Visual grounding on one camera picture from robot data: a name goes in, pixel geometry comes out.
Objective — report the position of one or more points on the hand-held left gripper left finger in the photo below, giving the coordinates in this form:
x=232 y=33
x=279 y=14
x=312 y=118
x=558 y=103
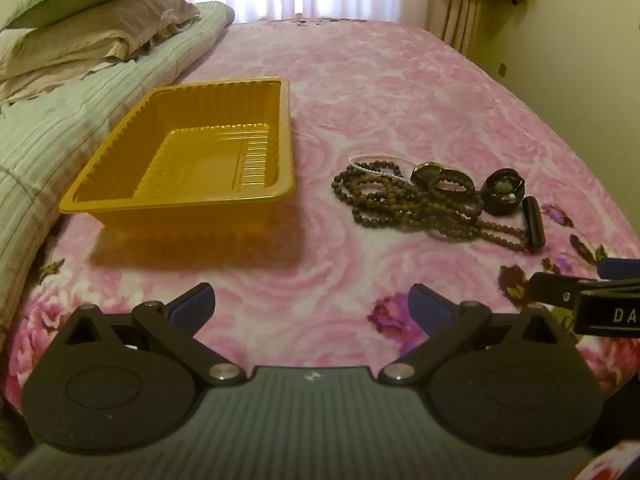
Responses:
x=192 y=306

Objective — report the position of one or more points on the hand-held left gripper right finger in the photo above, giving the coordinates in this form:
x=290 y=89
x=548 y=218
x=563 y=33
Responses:
x=426 y=305

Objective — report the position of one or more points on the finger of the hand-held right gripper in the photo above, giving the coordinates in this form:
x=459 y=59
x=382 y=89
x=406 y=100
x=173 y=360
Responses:
x=555 y=290
x=620 y=268

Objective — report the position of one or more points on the black cylinder tube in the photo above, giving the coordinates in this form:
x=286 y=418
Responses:
x=534 y=222

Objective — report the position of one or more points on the black wristwatch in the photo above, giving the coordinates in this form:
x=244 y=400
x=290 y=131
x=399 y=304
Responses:
x=424 y=173

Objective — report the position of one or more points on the yellow plastic tray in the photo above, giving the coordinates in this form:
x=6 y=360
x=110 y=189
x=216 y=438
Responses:
x=200 y=160

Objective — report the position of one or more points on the pink floral blanket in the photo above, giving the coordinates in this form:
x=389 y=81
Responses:
x=400 y=100

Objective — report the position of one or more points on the striped pale green quilt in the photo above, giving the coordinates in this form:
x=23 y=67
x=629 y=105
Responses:
x=60 y=125

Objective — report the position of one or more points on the beige curtain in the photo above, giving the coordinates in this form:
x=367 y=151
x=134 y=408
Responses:
x=462 y=15

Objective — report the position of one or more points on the white pillow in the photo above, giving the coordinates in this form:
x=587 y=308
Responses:
x=10 y=39

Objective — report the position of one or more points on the wall outlet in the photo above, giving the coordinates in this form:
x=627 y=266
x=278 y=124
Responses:
x=503 y=69

